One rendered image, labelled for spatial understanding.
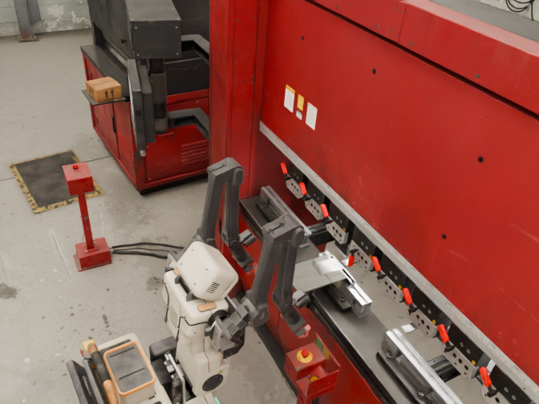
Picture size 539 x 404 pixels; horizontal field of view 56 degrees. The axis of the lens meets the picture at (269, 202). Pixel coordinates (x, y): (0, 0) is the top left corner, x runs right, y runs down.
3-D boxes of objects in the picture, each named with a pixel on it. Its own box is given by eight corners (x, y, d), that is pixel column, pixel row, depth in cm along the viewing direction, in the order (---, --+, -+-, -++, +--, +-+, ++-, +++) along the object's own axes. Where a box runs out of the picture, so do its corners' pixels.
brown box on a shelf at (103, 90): (81, 90, 398) (79, 76, 391) (114, 86, 410) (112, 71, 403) (92, 106, 378) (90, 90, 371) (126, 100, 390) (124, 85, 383)
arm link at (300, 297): (270, 294, 202) (282, 309, 196) (293, 276, 204) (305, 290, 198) (280, 308, 211) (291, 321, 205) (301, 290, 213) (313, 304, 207)
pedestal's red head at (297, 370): (283, 369, 241) (286, 344, 230) (312, 357, 247) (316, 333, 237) (305, 403, 227) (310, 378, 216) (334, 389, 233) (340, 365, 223)
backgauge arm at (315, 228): (294, 242, 304) (297, 224, 296) (378, 218, 331) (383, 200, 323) (301, 250, 299) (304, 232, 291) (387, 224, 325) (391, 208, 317)
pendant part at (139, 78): (131, 115, 315) (125, 59, 294) (150, 114, 318) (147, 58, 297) (136, 151, 281) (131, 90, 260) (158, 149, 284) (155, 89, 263)
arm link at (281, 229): (260, 216, 174) (276, 232, 168) (291, 210, 182) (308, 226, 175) (237, 311, 196) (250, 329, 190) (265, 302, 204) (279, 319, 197)
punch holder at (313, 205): (304, 205, 261) (307, 179, 252) (318, 202, 265) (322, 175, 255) (319, 222, 251) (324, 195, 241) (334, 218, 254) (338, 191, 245)
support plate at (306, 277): (281, 270, 248) (281, 268, 247) (326, 256, 259) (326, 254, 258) (299, 294, 235) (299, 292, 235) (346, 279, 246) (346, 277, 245)
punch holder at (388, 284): (374, 281, 219) (382, 252, 210) (390, 276, 223) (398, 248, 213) (396, 305, 209) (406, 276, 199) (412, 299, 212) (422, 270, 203)
